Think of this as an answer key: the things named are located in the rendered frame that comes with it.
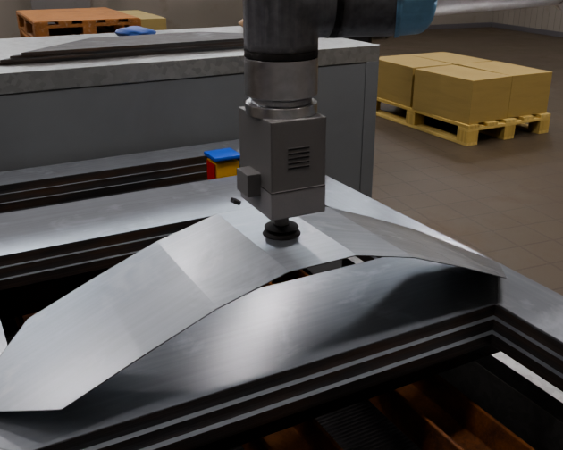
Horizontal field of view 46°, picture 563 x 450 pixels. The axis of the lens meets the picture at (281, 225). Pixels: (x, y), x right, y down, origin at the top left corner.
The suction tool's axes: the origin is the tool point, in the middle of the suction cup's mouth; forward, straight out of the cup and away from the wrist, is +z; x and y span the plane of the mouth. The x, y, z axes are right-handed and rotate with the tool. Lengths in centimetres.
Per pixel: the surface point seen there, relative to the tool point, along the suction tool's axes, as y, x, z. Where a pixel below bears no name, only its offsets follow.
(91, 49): -91, -3, -11
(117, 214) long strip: -43.2, -9.8, 10.1
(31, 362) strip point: 0.7, -28.0, 7.2
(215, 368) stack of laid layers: 5.6, -10.5, 10.2
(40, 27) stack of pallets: -435, 26, 17
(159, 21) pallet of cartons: -580, 149, 31
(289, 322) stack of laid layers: 0.6, 0.6, 10.3
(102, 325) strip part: 1.7, -20.9, 4.3
